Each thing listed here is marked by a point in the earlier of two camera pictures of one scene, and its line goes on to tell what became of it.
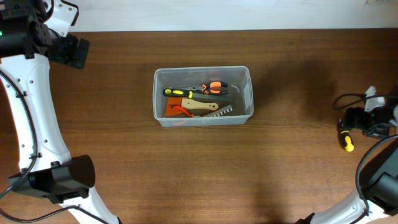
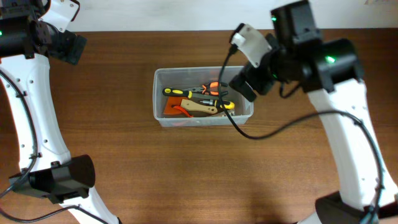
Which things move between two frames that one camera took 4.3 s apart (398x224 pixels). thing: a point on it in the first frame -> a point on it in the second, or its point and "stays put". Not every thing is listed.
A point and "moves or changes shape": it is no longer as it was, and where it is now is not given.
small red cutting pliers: x=190 y=114 stays put
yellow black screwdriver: x=344 y=137 moves or changes shape
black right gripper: x=348 y=121 -> x=253 y=78
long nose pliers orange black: x=211 y=88 stays put
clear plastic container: x=203 y=96 stays put
